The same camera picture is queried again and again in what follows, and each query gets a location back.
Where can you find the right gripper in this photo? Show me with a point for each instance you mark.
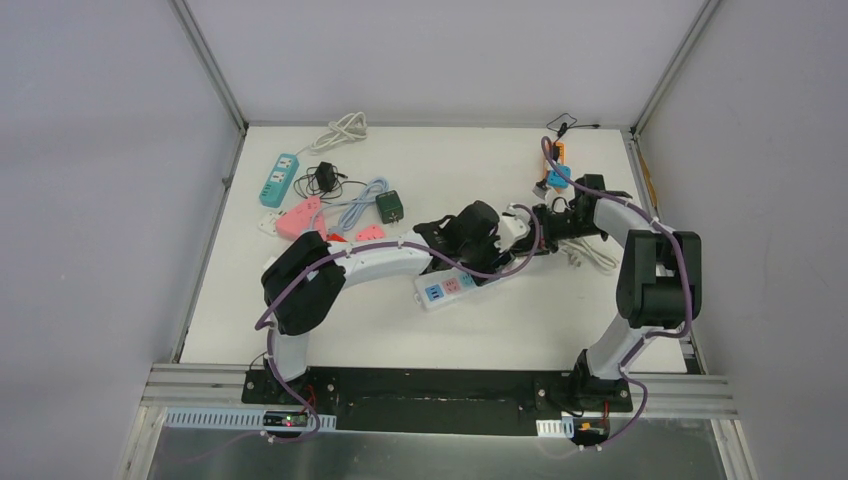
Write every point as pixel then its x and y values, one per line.
pixel 545 214

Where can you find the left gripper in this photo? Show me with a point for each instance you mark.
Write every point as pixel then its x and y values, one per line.
pixel 497 255

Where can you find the white long power strip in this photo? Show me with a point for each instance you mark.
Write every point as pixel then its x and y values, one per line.
pixel 544 277

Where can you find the dark green cube adapter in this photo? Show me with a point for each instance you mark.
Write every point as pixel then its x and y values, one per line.
pixel 390 207

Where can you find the pink square plug adapter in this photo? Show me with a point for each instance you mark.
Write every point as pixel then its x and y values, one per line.
pixel 370 233

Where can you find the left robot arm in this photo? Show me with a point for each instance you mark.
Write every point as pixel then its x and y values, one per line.
pixel 301 286

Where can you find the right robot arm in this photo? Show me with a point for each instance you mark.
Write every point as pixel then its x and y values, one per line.
pixel 657 293

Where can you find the light blue square adapter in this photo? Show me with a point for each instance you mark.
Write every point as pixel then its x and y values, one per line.
pixel 558 178

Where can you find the orange power strip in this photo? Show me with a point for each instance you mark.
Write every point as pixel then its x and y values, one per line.
pixel 558 153

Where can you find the pink triangular power strip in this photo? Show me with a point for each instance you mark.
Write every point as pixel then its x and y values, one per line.
pixel 306 216

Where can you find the teal power strip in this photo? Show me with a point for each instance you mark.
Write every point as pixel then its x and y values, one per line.
pixel 279 181

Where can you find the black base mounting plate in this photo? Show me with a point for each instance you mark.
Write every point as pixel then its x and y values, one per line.
pixel 435 401

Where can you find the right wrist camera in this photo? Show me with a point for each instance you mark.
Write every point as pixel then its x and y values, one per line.
pixel 541 190

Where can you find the black power adapter with cable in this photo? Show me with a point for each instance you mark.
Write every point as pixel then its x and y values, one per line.
pixel 324 181

